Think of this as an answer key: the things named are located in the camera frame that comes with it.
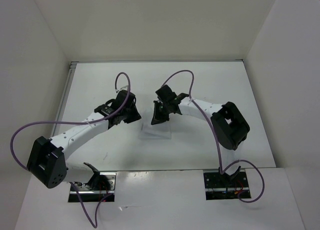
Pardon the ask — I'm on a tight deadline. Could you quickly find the white skirt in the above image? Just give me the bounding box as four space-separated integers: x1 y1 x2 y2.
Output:
138 122 172 140

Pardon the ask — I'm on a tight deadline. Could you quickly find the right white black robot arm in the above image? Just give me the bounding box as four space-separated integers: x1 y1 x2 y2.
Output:
150 84 250 151

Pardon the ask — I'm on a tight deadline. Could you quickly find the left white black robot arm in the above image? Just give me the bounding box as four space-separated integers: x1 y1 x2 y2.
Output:
27 90 142 189

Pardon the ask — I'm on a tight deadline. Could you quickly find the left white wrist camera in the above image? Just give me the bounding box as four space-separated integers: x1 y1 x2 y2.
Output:
115 85 129 93

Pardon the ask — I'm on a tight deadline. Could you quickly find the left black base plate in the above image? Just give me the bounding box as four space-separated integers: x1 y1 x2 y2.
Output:
73 172 117 203

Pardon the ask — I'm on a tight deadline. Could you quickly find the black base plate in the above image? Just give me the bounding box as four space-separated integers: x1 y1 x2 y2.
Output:
73 172 117 203
203 170 251 201

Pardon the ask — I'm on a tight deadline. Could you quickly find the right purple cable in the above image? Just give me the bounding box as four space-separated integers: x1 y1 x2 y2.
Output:
161 70 265 203

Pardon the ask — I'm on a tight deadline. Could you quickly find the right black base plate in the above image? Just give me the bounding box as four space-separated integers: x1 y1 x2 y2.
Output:
203 170 251 201

